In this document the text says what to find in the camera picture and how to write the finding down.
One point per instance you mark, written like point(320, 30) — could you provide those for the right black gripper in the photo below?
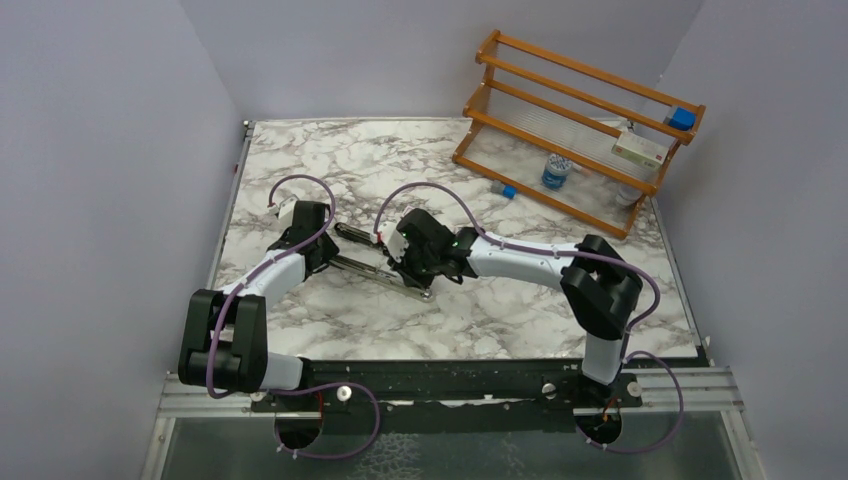
point(424, 282)

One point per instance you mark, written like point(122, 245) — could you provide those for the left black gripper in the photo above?
point(329, 249)

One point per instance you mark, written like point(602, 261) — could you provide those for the beige black stapler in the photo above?
point(371, 268)

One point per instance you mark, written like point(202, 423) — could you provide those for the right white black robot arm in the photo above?
point(600, 289)

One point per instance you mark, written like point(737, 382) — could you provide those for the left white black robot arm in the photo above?
point(225, 342)

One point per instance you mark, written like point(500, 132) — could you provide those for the blue white cup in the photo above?
point(556, 171)

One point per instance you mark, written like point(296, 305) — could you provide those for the orange wooden shelf rack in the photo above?
point(532, 102)

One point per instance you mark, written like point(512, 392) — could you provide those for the white bottle behind rack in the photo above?
point(627, 195)

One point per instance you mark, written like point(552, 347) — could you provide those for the white red carton box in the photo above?
point(639, 150)

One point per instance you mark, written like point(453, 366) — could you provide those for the blue cube on shelf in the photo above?
point(680, 118)

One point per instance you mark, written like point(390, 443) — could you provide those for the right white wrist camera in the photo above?
point(394, 242)

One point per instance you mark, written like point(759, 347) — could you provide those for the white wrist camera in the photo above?
point(394, 242)
point(283, 211)

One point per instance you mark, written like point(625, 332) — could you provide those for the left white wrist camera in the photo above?
point(283, 211)

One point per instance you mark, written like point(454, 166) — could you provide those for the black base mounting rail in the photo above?
point(434, 397)

